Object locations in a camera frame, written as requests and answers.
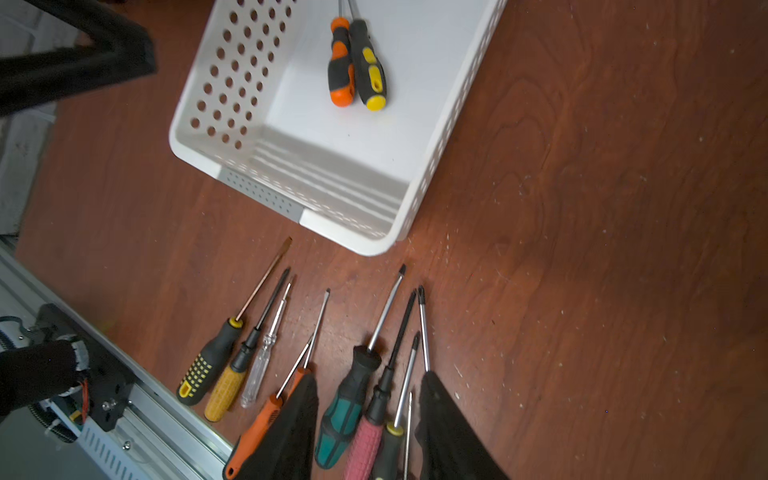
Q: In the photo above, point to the long orange screwdriver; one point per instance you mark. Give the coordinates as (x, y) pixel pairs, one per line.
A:
(253, 436)

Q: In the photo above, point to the black yellow slim screwdriver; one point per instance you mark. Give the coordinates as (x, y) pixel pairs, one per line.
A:
(385, 466)

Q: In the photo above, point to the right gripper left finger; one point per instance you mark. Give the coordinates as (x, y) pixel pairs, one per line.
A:
(286, 450)

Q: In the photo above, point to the clear handle screwdriver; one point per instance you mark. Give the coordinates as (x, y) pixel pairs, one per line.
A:
(263, 354)

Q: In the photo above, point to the pink handle screwdriver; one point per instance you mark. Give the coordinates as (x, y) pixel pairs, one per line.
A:
(365, 445)

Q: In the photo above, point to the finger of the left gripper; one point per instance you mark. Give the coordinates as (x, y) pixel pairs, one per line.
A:
(120, 50)

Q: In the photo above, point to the black yellow short screwdriver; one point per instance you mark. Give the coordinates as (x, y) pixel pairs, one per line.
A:
(369, 73)

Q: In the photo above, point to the clear precision screwdriver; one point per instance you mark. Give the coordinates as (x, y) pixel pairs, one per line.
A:
(407, 440)

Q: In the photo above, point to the yellow handle screwdriver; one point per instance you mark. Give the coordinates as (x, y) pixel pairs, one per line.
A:
(232, 377)

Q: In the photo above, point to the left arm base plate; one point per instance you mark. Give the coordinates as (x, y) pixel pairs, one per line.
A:
(99, 387)

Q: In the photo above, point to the short orange screwdriver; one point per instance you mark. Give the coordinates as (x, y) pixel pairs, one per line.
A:
(303, 369)

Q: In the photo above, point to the large green black screwdriver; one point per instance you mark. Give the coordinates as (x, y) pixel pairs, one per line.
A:
(424, 327)

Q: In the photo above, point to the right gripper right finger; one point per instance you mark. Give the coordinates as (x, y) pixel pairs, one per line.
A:
(450, 447)

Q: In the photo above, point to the black yellow dotted screwdriver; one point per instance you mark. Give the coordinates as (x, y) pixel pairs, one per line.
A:
(210, 361)

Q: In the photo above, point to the white perforated plastic bin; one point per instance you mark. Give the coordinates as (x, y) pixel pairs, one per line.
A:
(256, 113)

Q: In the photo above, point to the orange black small screwdriver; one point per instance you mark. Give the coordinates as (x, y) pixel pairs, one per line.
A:
(340, 70)

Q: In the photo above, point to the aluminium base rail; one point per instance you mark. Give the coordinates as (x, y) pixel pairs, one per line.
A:
(156, 438)

